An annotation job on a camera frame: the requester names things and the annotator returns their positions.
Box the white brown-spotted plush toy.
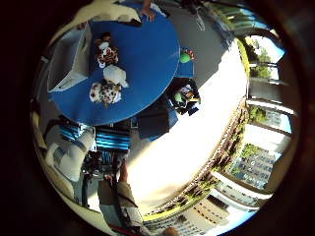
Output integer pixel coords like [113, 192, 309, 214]
[89, 81, 123, 108]

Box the orange striped tiger plush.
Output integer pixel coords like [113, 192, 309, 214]
[94, 31, 120, 69]

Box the black bin of toys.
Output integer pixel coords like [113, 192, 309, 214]
[166, 78, 202, 116]

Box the dark blue chair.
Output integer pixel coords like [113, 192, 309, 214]
[136, 103, 180, 142]

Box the blue storage bin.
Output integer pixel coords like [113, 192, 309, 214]
[175, 61, 196, 79]

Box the plain white plush toy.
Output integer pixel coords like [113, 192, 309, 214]
[102, 64, 130, 89]

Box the green ball toy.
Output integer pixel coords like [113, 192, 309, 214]
[179, 52, 192, 64]

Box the person in grey jacket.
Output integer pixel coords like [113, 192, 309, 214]
[97, 158, 181, 236]

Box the person in beige clothes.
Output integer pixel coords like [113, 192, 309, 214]
[76, 0, 158, 28]

